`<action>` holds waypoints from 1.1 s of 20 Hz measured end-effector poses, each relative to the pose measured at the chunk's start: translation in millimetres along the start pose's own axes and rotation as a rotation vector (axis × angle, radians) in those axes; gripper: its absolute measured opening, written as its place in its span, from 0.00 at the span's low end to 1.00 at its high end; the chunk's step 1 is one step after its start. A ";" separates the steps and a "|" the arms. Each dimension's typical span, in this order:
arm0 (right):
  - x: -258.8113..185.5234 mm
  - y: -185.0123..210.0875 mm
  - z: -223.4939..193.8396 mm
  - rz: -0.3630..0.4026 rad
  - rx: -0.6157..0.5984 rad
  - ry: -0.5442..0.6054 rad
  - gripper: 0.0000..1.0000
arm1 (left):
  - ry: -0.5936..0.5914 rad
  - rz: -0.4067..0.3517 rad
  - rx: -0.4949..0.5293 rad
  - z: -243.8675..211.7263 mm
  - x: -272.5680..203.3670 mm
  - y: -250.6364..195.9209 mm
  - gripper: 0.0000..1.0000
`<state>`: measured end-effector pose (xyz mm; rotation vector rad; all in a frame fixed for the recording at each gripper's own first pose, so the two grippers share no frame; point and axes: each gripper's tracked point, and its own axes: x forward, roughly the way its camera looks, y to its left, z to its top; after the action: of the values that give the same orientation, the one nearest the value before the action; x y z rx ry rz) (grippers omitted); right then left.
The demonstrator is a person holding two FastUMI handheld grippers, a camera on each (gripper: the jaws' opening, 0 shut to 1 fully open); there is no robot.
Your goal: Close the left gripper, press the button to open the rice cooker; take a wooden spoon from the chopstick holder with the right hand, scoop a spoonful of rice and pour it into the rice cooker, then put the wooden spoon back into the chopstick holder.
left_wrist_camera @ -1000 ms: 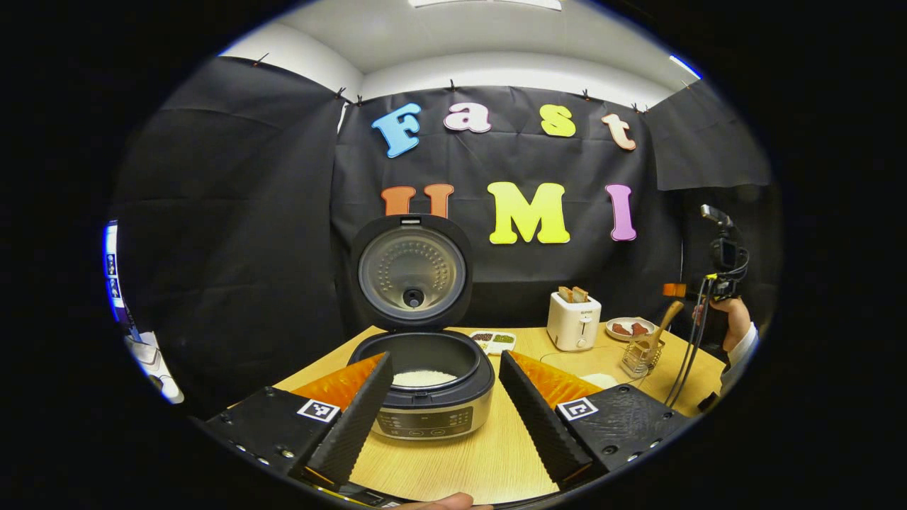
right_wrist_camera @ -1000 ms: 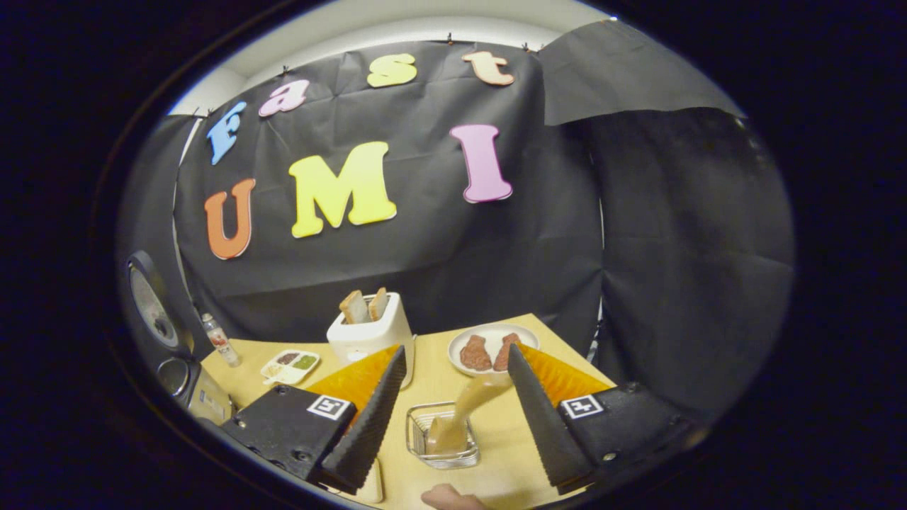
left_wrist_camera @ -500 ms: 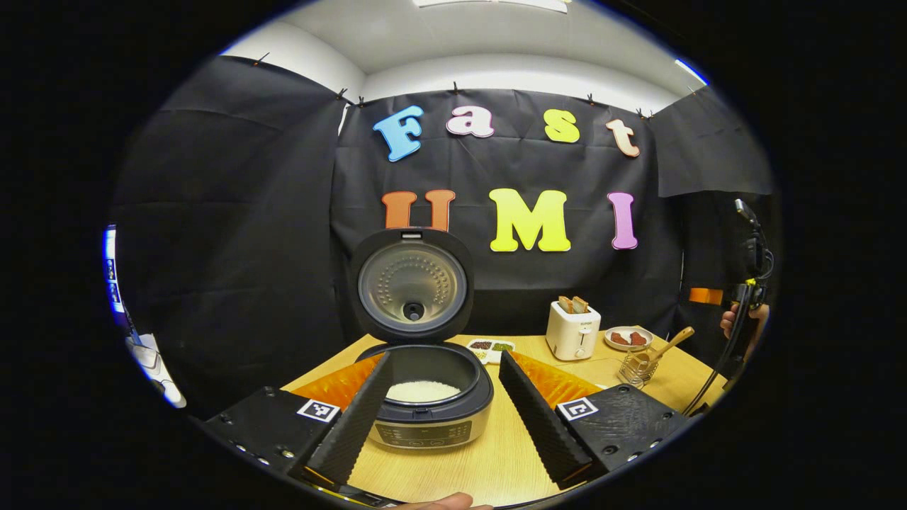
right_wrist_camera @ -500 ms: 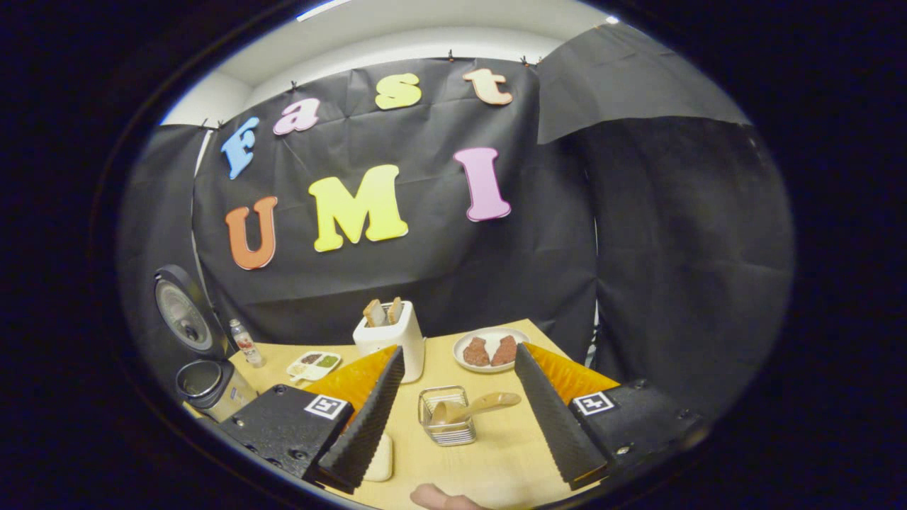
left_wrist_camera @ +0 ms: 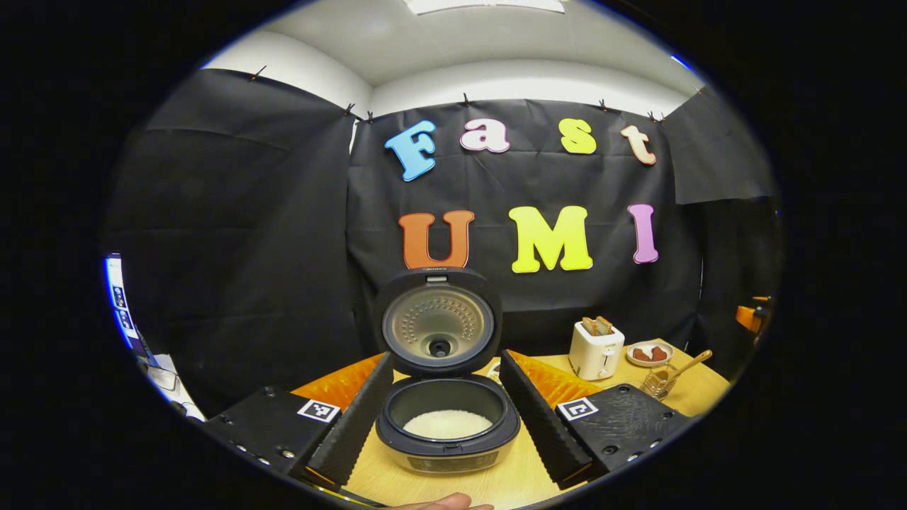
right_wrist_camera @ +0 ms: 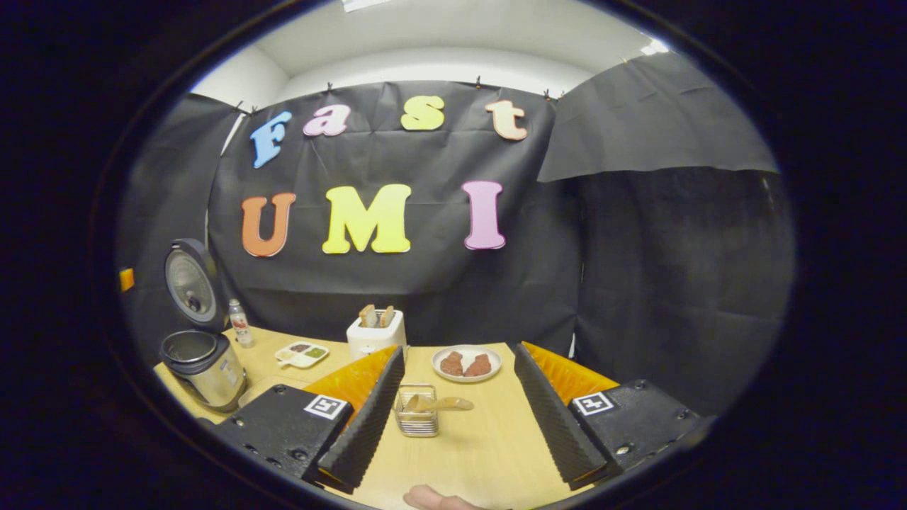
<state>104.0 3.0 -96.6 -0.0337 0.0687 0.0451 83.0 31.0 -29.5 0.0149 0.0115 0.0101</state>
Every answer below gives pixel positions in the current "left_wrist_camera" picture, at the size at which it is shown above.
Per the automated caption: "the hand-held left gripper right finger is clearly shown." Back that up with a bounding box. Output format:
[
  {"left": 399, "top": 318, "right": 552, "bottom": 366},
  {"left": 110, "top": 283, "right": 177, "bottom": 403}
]
[{"left": 498, "top": 349, "right": 692, "bottom": 489}]

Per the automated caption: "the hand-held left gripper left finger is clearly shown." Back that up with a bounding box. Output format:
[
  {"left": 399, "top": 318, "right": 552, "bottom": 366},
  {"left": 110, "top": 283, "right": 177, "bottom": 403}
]
[{"left": 205, "top": 352, "right": 395, "bottom": 489}]

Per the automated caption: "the wooden spoon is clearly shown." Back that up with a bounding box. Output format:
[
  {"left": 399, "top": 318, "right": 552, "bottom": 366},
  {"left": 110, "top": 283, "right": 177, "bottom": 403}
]
[{"left": 655, "top": 350, "right": 714, "bottom": 383}]

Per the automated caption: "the white rice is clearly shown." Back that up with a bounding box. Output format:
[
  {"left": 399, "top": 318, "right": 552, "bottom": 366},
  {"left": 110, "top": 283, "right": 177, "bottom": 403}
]
[{"left": 404, "top": 409, "right": 493, "bottom": 440}]

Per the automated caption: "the clear wire chopstick holder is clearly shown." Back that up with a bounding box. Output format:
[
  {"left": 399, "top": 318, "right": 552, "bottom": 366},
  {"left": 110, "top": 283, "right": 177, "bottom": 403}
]
[{"left": 641, "top": 365, "right": 677, "bottom": 399}]

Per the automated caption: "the grey rice cooker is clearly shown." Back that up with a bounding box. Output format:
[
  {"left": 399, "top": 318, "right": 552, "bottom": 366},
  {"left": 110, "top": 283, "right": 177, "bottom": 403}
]
[{"left": 374, "top": 267, "right": 522, "bottom": 474}]

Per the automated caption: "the white toaster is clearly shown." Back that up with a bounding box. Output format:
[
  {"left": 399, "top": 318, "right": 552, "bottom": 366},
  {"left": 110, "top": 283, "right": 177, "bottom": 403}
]
[{"left": 568, "top": 317, "right": 626, "bottom": 381}]

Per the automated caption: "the white round plate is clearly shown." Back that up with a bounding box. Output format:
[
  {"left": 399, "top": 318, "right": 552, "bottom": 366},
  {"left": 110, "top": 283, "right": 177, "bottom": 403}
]
[{"left": 626, "top": 341, "right": 674, "bottom": 368}]

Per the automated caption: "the white side table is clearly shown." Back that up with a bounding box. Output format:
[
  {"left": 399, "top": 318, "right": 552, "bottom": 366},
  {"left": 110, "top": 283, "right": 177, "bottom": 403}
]
[{"left": 138, "top": 351, "right": 206, "bottom": 419}]

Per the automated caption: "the black backdrop cloth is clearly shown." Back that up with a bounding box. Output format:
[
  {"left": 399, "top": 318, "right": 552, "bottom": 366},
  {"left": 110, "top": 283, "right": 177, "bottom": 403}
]
[{"left": 103, "top": 69, "right": 784, "bottom": 419}]

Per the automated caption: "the computer monitor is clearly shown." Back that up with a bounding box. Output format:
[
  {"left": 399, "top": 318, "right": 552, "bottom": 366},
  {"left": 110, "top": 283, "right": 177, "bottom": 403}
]
[{"left": 105, "top": 255, "right": 150, "bottom": 355}]

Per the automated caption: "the ceiling light panel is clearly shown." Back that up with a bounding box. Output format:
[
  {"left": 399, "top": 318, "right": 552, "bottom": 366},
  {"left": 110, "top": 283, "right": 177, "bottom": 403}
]
[{"left": 404, "top": 0, "right": 568, "bottom": 15}]

